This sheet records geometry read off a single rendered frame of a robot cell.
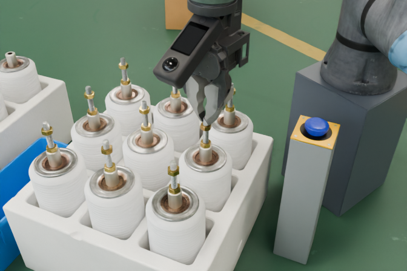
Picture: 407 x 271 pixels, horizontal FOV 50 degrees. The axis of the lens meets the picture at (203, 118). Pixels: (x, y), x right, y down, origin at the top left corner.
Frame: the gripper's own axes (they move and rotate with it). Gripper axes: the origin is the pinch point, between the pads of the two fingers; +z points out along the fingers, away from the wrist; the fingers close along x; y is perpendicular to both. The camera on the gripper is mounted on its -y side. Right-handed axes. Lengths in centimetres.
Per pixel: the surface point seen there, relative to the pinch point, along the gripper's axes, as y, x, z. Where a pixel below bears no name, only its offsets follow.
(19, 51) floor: 27, 108, 34
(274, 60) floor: 79, 29, 34
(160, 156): -3.6, 7.1, 9.8
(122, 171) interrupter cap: -11.0, 9.0, 8.9
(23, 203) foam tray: -22.9, 23.3, 16.3
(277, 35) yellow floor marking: 97, 39, 34
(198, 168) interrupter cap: -2.5, -0.8, 9.0
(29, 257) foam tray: -25.3, 23.6, 29.9
